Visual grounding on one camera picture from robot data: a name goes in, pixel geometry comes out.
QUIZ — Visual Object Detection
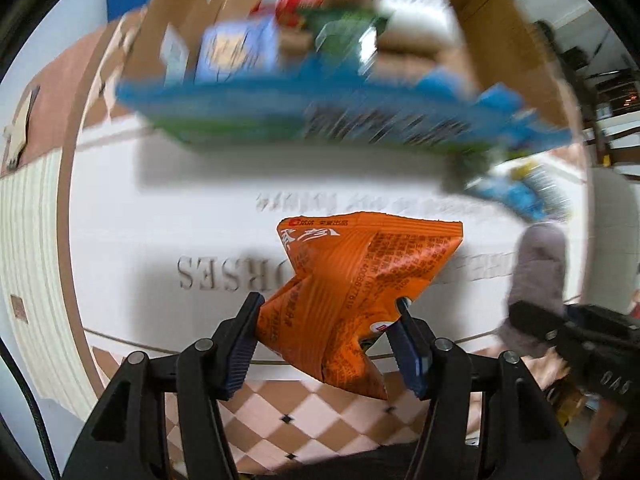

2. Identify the small wooden cutout piece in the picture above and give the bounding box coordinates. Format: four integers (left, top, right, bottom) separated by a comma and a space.
4, 84, 40, 171

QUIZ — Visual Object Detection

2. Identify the light blue tissue pack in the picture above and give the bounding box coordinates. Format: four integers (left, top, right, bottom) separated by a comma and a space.
194, 15, 279, 81

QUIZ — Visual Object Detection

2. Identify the green snack packet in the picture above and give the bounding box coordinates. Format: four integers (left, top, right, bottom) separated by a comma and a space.
299, 8, 388, 65

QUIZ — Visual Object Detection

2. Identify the brown cardboard box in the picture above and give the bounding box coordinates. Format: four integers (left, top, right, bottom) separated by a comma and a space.
114, 0, 576, 154

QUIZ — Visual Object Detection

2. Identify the blue yellow snack packet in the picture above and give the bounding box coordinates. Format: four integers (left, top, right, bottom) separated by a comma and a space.
463, 162, 572, 223

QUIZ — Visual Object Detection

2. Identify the orange snack packet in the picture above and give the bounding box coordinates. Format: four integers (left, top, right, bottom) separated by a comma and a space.
256, 212, 463, 400

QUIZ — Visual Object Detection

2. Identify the white ONMAX fabric pack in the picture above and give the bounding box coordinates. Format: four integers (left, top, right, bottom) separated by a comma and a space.
371, 0, 463, 53

